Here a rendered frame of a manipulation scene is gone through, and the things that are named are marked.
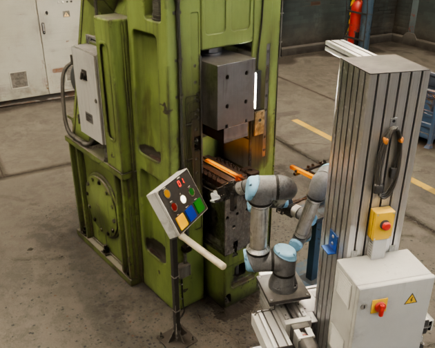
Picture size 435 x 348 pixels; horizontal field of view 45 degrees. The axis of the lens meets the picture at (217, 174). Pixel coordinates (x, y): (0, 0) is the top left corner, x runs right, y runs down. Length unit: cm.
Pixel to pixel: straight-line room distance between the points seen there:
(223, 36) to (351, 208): 149
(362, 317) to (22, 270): 298
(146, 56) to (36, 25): 500
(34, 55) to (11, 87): 58
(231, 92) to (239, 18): 46
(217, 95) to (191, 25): 42
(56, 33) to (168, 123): 531
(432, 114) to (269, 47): 357
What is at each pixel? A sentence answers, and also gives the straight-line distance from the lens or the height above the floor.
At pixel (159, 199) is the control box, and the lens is 287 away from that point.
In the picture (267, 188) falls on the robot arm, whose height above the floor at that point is 143.
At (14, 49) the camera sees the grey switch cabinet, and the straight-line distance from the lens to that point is 823.
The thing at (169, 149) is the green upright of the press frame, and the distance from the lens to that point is 322.
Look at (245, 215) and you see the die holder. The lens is 356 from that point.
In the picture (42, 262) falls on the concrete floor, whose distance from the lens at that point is 459.
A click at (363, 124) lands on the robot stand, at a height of 183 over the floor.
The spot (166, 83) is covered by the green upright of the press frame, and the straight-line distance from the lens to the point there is 309.
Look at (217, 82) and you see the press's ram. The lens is 311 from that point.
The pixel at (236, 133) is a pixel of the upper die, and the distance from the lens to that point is 332.
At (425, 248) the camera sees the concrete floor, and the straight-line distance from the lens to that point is 485.
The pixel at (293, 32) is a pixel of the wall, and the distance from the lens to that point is 1097.
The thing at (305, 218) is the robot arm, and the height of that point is 106.
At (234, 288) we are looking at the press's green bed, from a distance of 385.
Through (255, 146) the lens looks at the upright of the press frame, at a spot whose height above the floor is 109.
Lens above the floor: 254
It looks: 26 degrees down
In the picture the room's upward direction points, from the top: straight up
